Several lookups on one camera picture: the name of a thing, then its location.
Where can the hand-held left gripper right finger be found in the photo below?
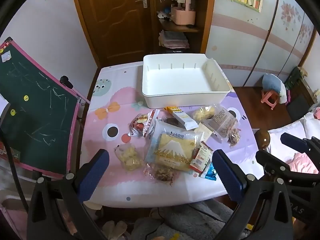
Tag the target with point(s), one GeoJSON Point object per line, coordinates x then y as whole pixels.
{"type": "Point", "coordinates": [230, 175]}

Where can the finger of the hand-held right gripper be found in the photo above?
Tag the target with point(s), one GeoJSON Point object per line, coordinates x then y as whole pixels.
{"type": "Point", "coordinates": [291, 140]}
{"type": "Point", "coordinates": [271, 162]}

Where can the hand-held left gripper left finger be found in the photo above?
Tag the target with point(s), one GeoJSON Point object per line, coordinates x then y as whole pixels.
{"type": "Point", "coordinates": [94, 170]}

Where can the blue small snack packet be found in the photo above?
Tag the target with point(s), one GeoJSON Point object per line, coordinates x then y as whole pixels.
{"type": "Point", "coordinates": [209, 172]}

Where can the clear packet of yellow chips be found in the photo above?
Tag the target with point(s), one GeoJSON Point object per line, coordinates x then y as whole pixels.
{"type": "Point", "coordinates": [128, 157]}

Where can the large toast bread packet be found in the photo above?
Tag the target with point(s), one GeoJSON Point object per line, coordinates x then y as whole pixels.
{"type": "Point", "coordinates": [172, 150]}

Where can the meat floss pastry packet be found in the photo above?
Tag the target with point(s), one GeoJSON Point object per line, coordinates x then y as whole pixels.
{"type": "Point", "coordinates": [162, 175]}

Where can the red and white snack packet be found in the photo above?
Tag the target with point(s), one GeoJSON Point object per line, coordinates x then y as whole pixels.
{"type": "Point", "coordinates": [145, 123]}

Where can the white plastic storage bin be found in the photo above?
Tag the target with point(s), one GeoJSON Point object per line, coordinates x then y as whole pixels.
{"type": "Point", "coordinates": [180, 80]}

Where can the white pillow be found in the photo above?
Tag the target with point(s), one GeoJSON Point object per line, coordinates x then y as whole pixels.
{"type": "Point", "coordinates": [287, 136]}

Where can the pink blanket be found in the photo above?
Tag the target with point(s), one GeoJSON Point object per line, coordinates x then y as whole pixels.
{"type": "Point", "coordinates": [302, 162]}

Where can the brown round bedpost knob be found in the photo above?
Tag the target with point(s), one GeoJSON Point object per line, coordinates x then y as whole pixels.
{"type": "Point", "coordinates": [262, 138]}

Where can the red and orange small packet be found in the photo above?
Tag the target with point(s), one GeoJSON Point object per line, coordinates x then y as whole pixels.
{"type": "Point", "coordinates": [200, 157]}

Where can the dark dried snack packet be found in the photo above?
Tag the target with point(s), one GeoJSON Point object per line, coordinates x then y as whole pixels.
{"type": "Point", "coordinates": [234, 136]}

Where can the pink plastic stool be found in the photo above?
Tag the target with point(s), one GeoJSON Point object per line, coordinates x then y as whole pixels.
{"type": "Point", "coordinates": [269, 99]}

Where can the cream flat snack packet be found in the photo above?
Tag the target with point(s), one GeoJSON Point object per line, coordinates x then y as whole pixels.
{"type": "Point", "coordinates": [205, 131]}

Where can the clear packet with brown label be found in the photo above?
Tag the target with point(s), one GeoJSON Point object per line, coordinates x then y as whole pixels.
{"type": "Point", "coordinates": [223, 121]}

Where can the blue cushion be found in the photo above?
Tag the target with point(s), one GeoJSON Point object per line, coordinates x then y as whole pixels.
{"type": "Point", "coordinates": [271, 82]}

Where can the yellow pastry clear packet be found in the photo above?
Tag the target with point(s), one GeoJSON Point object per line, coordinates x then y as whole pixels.
{"type": "Point", "coordinates": [203, 112]}

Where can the yellow and white bar packet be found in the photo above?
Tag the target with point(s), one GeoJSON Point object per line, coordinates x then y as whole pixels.
{"type": "Point", "coordinates": [183, 117]}

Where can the floral sliding wardrobe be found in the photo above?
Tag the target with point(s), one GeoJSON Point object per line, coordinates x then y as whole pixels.
{"type": "Point", "coordinates": [250, 37]}

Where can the wooden corner shelf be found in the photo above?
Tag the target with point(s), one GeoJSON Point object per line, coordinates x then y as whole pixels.
{"type": "Point", "coordinates": [200, 30]}

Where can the stack of folded towels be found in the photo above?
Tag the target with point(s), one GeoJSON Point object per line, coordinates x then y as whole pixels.
{"type": "Point", "coordinates": [172, 40]}

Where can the brown wooden door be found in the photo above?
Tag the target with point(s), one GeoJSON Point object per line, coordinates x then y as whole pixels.
{"type": "Point", "coordinates": [112, 20]}

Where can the pink plastic basket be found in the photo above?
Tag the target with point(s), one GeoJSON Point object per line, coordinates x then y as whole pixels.
{"type": "Point", "coordinates": [182, 16]}

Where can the green chalkboard with pink frame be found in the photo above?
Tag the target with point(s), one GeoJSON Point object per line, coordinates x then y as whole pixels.
{"type": "Point", "coordinates": [37, 110]}

